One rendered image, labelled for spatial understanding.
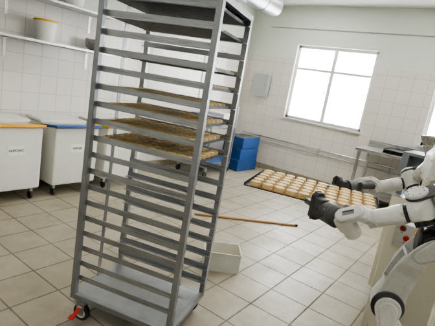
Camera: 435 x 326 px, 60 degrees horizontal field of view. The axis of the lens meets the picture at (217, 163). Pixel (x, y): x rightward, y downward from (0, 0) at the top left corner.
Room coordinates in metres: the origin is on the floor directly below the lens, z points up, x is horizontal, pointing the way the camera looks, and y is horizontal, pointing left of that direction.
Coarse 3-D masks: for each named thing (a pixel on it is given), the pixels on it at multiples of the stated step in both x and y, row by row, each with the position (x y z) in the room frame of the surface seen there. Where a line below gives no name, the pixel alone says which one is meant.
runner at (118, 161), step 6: (96, 156) 1.93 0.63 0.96; (102, 156) 1.92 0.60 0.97; (108, 156) 1.91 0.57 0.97; (114, 162) 1.90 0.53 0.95; (120, 162) 1.89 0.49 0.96; (126, 162) 1.88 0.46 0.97; (132, 162) 1.86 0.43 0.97; (138, 168) 1.85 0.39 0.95; (144, 168) 1.84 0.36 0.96; (150, 168) 1.83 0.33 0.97; (156, 168) 1.82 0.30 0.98; (156, 174) 1.82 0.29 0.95; (162, 174) 1.81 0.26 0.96; (168, 174) 1.80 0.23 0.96; (174, 174) 1.79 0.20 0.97; (180, 180) 1.78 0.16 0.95; (186, 180) 1.77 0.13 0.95
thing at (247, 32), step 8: (248, 32) 2.15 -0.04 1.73; (248, 40) 2.15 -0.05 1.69; (240, 64) 2.16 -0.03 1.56; (240, 80) 2.15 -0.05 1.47; (240, 88) 2.17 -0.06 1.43; (232, 112) 2.15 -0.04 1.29; (232, 128) 2.15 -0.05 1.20; (224, 160) 2.15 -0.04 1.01; (224, 176) 2.16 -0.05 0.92; (216, 192) 2.16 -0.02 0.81; (216, 208) 2.15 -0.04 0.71; (216, 216) 2.15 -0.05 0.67; (216, 224) 2.17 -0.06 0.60; (208, 248) 2.15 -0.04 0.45; (208, 264) 2.16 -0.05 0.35; (200, 288) 2.16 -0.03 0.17
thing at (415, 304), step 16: (384, 240) 2.16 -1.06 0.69; (384, 256) 2.14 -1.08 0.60; (432, 272) 1.97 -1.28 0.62; (416, 288) 2.00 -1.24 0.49; (432, 288) 1.96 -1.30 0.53; (368, 304) 2.15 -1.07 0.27; (416, 304) 1.99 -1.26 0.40; (432, 304) 1.95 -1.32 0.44; (368, 320) 2.13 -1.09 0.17; (400, 320) 2.03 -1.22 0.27; (416, 320) 1.98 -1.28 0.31; (432, 320) 2.10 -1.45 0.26
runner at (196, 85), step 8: (112, 72) 1.92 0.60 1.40; (120, 72) 1.91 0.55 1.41; (128, 72) 1.89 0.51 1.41; (136, 72) 1.88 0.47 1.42; (144, 72) 1.86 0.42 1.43; (160, 80) 1.83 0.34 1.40; (168, 80) 1.82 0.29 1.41; (176, 80) 1.81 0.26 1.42; (184, 80) 1.79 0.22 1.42; (200, 88) 1.77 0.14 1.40
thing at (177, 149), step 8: (104, 136) 1.97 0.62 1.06; (112, 136) 2.02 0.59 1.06; (120, 136) 2.08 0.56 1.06; (128, 136) 2.09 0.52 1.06; (136, 136) 2.14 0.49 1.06; (144, 136) 2.19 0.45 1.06; (136, 144) 1.92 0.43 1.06; (144, 144) 1.96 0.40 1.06; (152, 144) 2.01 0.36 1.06; (160, 144) 2.02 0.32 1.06; (168, 144) 2.07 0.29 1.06; (176, 144) 2.12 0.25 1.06; (168, 152) 1.85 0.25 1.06; (176, 152) 1.90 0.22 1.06; (184, 152) 1.96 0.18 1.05; (192, 152) 1.96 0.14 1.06; (208, 152) 2.04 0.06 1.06; (216, 152) 2.10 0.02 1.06
